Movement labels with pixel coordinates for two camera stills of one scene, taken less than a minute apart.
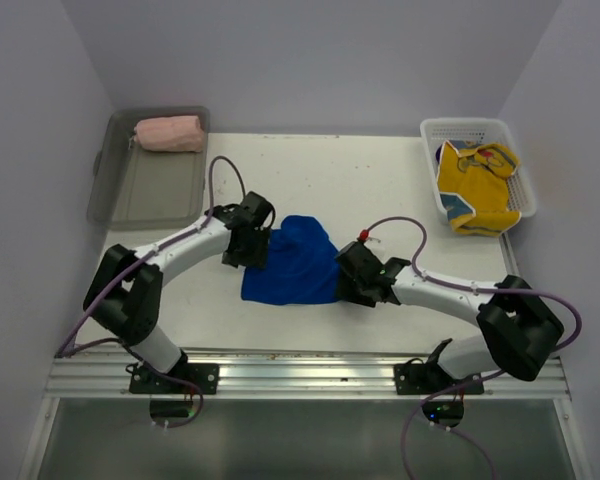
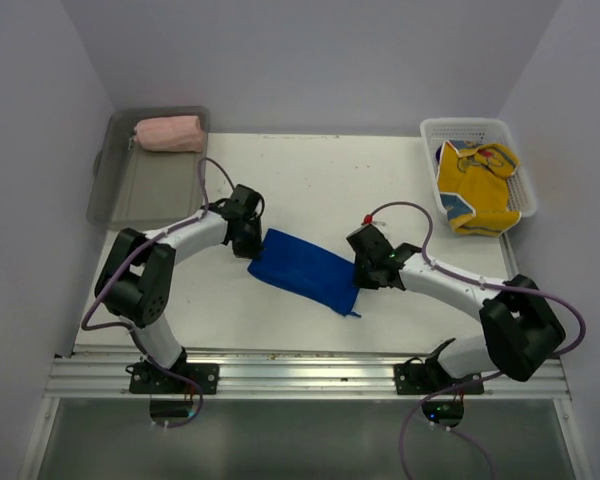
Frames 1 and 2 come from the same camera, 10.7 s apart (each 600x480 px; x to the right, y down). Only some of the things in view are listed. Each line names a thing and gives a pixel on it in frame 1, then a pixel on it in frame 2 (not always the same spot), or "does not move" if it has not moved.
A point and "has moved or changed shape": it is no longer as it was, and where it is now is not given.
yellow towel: (473, 185) does not move
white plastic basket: (437, 131) does not move
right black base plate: (418, 378) does not move
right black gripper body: (352, 289) -> (363, 276)
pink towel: (174, 133) does not move
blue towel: (301, 266) has moved or changed shape
